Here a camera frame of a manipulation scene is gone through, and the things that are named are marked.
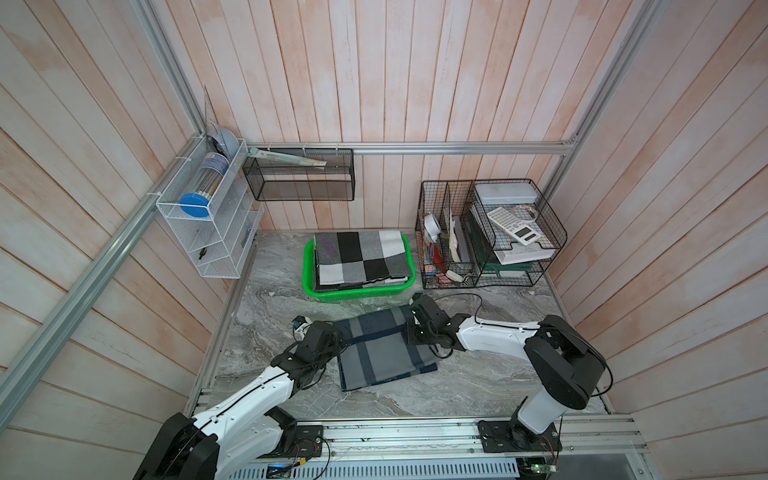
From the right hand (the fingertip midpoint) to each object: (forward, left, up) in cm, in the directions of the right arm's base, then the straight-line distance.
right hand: (405, 331), depth 92 cm
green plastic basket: (+10, +14, +5) cm, 18 cm away
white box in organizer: (+42, -36, +21) cm, 59 cm away
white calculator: (+23, -36, +20) cm, 48 cm away
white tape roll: (+39, -11, +8) cm, 41 cm away
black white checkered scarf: (+21, +15, +10) cm, 28 cm away
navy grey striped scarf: (-6, +9, 0) cm, 11 cm away
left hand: (-6, +21, +3) cm, 22 cm away
